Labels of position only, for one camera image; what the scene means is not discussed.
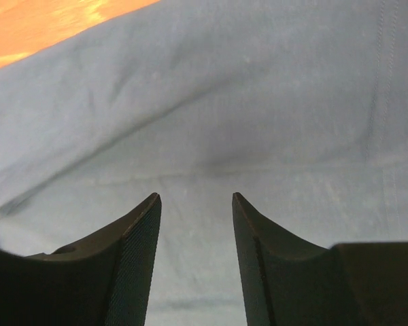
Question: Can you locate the blue-grey t shirt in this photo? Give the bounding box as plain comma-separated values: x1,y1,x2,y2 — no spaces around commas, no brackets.
0,1,408,325

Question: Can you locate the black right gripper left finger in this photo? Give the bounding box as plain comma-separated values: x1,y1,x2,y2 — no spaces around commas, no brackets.
0,194,161,326

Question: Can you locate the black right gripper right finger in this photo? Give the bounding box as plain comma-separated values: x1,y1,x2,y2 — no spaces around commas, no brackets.
232,193,408,325

